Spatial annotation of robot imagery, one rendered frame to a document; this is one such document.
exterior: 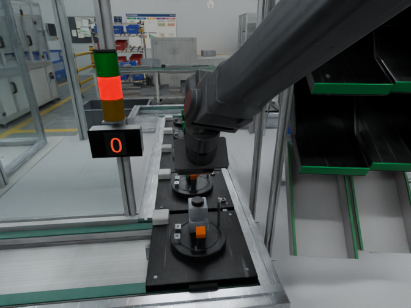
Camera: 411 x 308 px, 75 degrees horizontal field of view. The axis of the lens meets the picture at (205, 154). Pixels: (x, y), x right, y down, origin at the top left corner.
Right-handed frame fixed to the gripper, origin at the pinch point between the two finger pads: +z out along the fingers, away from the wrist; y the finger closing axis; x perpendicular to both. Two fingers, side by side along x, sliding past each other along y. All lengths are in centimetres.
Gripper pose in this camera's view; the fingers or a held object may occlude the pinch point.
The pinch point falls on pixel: (199, 170)
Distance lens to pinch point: 59.5
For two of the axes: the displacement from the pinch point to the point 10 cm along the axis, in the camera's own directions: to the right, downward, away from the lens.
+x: 0.8, 9.1, -4.2
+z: -0.5, 4.2, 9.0
